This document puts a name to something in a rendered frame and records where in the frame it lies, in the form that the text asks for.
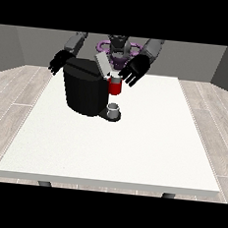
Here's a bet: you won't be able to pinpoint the black coffee machine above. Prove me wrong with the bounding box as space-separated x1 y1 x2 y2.
58 55 127 123

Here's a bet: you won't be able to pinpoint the dark table leg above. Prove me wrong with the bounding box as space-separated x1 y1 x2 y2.
36 180 53 188

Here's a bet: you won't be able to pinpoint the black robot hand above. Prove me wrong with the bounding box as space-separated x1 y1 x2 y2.
117 51 153 89
46 47 77 79

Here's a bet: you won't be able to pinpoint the small grey cup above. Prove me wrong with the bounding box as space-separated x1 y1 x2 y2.
105 101 122 120

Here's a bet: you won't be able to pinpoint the pale grey machine lid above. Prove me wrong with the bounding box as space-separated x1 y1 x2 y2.
92 50 115 79

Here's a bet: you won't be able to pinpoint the grey robot trunk purple rings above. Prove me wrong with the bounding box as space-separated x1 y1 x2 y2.
94 33 143 72

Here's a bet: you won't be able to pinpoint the small grey coffee pod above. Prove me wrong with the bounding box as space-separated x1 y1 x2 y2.
109 71 122 81

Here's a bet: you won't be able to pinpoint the red pod holder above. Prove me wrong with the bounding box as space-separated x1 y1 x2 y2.
106 77 124 97

